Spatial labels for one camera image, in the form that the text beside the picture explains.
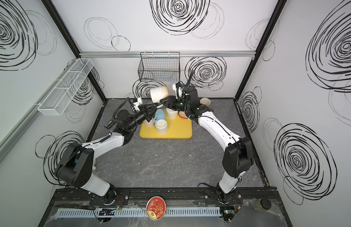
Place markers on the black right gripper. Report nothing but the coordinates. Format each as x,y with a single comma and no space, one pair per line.
172,102

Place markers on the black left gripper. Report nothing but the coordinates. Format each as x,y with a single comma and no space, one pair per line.
144,111

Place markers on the speckled white mug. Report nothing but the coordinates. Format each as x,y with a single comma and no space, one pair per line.
159,93

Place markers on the small grey mug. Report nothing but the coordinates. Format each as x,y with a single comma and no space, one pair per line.
205,101

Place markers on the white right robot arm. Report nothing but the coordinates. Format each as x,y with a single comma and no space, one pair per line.
238,154

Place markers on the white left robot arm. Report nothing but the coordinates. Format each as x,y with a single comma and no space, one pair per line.
75,166

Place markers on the light blue mug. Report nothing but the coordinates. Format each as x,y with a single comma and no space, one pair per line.
159,115

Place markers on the white ribbed mug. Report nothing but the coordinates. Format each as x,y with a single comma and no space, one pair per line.
172,114

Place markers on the pink mug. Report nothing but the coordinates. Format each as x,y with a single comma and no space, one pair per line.
148,123

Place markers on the orange mug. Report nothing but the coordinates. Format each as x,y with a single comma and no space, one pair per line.
183,115

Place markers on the cream mug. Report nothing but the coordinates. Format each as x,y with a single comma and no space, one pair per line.
161,126

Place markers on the yellow plastic tray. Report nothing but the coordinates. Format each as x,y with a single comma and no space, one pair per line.
178,128

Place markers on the black snack bar wrapper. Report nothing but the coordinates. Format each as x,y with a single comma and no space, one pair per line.
110,124

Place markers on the black wire basket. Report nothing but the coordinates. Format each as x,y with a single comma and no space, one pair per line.
160,69

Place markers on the aluminium wall rail back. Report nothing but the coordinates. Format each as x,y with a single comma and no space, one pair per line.
166,54

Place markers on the aluminium wall rail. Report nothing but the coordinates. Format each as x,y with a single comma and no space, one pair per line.
166,54
17,132

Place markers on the white wire shelf basket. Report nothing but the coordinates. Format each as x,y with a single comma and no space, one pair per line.
66,88

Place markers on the grey slotted cable duct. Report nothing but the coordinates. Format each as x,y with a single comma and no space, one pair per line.
137,212

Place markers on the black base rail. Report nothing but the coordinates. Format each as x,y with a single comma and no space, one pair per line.
123,196

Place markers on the black corner frame post left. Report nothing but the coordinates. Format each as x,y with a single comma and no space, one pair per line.
54,14

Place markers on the black corner frame post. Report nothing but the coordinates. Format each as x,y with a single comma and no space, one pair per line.
264,39
54,14

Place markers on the black corner frame post right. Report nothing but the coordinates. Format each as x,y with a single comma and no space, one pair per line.
264,39

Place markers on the aluminium wall rail left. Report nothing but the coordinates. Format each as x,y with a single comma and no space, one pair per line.
17,132

